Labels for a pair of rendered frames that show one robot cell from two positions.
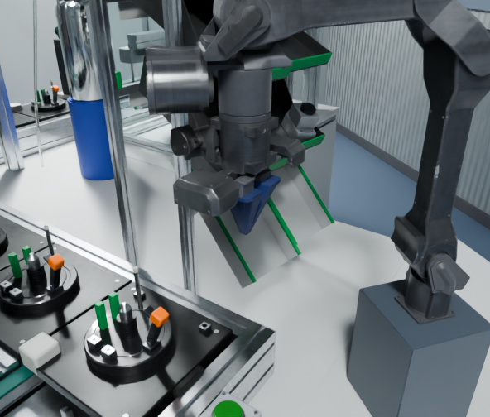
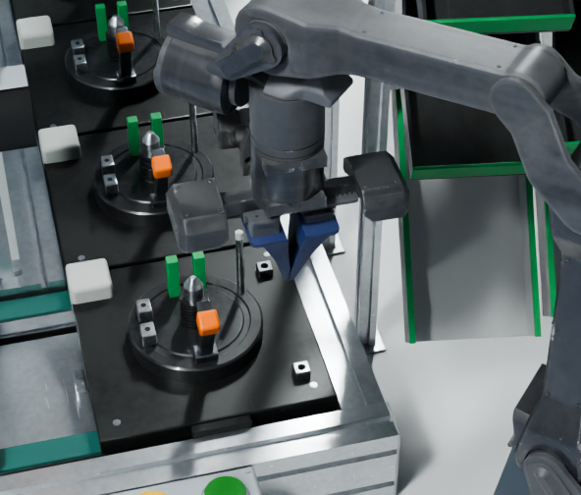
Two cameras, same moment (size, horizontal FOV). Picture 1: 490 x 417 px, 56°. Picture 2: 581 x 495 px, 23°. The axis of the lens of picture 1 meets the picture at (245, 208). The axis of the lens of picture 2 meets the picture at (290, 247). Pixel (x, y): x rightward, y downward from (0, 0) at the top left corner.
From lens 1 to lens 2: 0.79 m
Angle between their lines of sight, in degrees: 36
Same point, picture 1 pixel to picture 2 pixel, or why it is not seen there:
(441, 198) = (563, 374)
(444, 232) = (562, 425)
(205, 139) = (243, 140)
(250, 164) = (266, 202)
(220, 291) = not seen: hidden behind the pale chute
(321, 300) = not seen: outside the picture
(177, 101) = (186, 96)
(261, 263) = (468, 317)
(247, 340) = (347, 423)
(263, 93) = (289, 128)
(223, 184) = (206, 218)
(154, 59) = (176, 36)
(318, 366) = not seen: outside the picture
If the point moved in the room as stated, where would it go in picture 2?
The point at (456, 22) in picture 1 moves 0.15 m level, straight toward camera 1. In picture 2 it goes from (542, 148) to (337, 215)
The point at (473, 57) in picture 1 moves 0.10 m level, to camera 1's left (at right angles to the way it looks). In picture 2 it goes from (562, 204) to (440, 143)
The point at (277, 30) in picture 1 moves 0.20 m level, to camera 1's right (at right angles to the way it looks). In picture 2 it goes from (297, 68) to (536, 188)
